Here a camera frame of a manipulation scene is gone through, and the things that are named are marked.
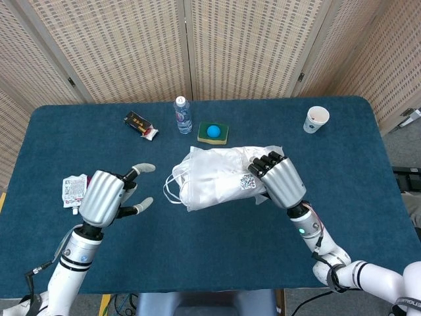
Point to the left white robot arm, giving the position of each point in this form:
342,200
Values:
74,263

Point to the woven folding screen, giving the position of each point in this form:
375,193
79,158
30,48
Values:
131,49

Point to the blue felt tablecloth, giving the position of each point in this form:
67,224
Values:
197,250

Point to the translucent white plastic bag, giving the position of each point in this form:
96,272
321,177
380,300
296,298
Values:
213,184

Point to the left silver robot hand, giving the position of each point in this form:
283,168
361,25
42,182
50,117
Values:
100,197

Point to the green yellow sponge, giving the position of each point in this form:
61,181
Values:
223,133

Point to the black screen hinge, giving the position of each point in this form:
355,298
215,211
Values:
301,77
71,82

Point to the black snack packet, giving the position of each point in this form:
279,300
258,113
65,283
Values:
135,121

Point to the silver metal bracket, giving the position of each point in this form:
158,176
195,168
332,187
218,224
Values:
411,116

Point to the black equipment bar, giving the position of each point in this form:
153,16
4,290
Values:
408,177

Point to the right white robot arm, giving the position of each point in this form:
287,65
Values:
361,273

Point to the white red spout pouch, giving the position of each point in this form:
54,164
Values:
74,191

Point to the clear plastic water bottle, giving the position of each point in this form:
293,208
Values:
184,118

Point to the blue ball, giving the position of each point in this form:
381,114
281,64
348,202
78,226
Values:
213,131

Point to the white garment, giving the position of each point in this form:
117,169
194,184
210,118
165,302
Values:
204,166

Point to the grey beige fabric bundle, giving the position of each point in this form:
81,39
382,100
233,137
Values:
413,207

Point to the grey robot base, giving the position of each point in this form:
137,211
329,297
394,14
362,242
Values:
204,303

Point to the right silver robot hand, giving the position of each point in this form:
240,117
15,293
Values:
284,184

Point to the white floral paper cup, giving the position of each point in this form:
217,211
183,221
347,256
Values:
312,126

